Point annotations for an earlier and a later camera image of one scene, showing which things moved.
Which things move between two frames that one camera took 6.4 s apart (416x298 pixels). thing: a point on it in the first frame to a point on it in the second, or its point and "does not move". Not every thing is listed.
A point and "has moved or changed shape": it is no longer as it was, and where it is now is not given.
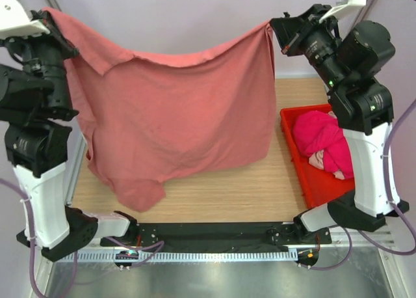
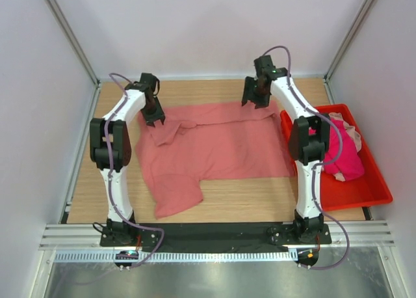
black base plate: x=219 y=236 does not move
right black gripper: x=295 y=38 to x=255 y=96
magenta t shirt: x=315 y=131 does not move
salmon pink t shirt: x=151 y=120 has moved or changed shape
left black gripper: x=59 y=38 to x=153 y=114
